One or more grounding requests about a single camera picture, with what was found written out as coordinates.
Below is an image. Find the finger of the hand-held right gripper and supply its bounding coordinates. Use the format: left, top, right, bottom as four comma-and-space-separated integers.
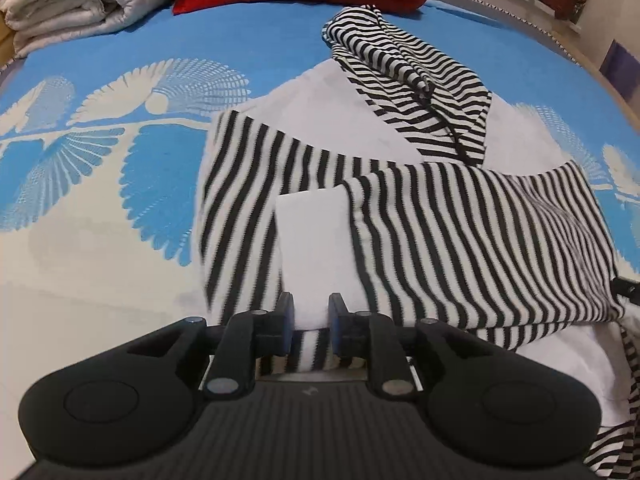
611, 275, 640, 309

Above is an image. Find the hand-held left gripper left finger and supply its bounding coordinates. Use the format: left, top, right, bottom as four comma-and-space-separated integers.
117, 291, 297, 402

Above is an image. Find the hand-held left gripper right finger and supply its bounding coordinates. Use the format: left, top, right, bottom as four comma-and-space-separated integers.
327, 292, 501, 402

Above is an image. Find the black white striped hooded top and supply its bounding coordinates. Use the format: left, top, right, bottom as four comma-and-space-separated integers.
192, 5, 640, 480

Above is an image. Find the purple box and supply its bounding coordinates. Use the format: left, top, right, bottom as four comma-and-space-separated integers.
599, 41, 634, 82

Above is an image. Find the blue white patterned blanket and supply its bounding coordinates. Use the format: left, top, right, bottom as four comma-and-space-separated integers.
0, 0, 640, 401

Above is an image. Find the folded white quilt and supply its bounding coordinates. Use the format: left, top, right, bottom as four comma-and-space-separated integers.
0, 0, 177, 58

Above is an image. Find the beige bed frame ledge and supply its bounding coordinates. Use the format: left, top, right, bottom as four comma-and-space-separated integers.
425, 0, 640, 133

